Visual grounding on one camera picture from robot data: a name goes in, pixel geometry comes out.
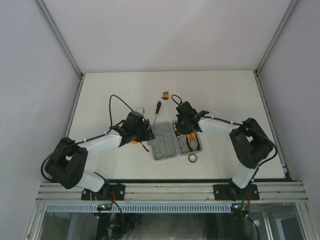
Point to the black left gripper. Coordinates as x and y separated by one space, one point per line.
148 134

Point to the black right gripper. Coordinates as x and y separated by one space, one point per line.
182 132

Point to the screwdriver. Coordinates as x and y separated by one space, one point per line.
157 110
177 135

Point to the orange black pliers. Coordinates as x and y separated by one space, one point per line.
192 142

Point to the grey plastic tool case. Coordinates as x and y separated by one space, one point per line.
165 145

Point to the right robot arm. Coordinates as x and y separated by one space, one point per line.
251 145

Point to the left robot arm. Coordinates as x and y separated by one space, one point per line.
66 164

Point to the orange tape measure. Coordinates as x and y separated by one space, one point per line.
139 143

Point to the orange hex key set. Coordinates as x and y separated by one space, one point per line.
165 95

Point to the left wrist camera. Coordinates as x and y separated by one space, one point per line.
140 110

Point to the aluminium front rail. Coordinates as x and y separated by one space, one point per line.
269 192

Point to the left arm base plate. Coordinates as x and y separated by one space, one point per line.
114 192

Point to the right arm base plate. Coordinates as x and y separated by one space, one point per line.
226 192

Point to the grey slotted cable duct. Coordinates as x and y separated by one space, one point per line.
141 208

